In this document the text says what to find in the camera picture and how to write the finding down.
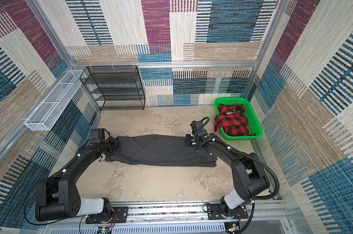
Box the green plastic basket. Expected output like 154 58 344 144
214 97 263 141

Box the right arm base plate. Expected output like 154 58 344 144
202 203 249 220

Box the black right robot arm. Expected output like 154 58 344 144
185 117 276 218

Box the dark grey striped shirt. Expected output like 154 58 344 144
105 134 217 167

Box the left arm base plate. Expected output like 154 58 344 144
85 207 129 224

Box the red black plaid shirt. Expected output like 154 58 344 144
214 104 255 137

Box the black wire shelf rack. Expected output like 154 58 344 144
81 65 146 111

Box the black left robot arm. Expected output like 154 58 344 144
35 129 119 223

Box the white wire mesh tray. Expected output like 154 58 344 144
24 70 83 131

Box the black corrugated cable conduit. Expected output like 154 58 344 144
192 116 280 234

